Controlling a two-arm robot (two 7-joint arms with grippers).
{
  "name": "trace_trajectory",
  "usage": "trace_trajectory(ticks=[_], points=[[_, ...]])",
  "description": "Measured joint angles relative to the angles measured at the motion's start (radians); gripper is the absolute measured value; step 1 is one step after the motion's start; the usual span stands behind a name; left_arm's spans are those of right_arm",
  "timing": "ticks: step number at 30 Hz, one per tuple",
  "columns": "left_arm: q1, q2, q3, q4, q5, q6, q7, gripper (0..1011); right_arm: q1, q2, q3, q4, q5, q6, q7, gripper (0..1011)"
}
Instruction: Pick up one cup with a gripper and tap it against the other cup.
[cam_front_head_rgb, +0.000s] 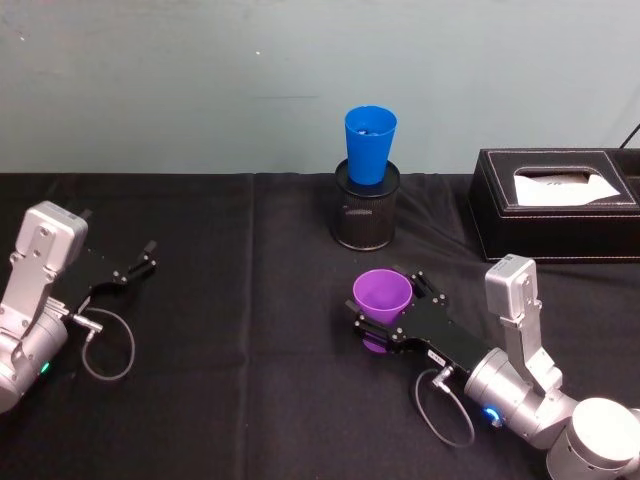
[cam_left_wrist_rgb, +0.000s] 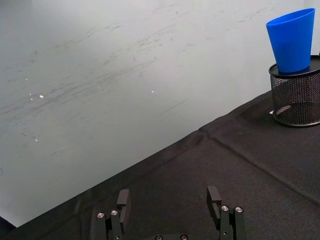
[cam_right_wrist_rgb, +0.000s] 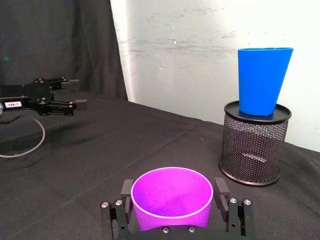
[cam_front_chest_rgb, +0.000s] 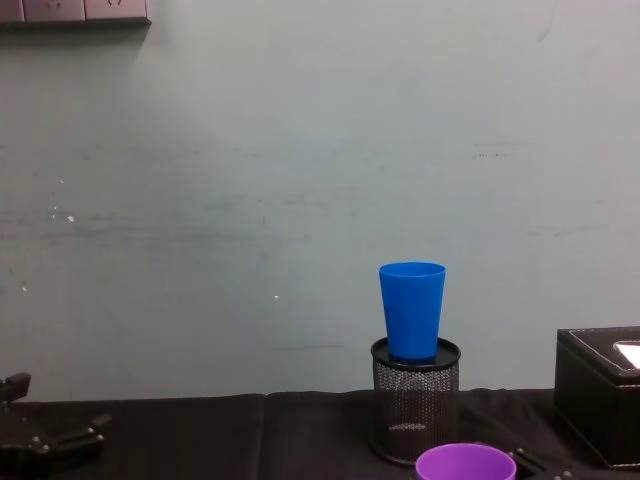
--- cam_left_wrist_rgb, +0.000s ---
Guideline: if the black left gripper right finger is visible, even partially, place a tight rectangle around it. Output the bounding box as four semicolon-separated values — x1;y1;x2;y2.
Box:
206;185;247;240

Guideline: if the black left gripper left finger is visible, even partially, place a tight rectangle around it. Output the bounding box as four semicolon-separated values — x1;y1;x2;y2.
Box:
96;188;132;240

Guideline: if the black table cloth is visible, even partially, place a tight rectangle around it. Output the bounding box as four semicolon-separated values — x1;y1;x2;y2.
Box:
0;55;320;240

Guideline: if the blue plastic cup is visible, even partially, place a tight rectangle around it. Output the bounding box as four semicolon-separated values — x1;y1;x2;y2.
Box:
265;7;316;74

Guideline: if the black wire mesh holder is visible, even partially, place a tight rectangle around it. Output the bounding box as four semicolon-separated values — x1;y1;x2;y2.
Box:
268;55;320;127

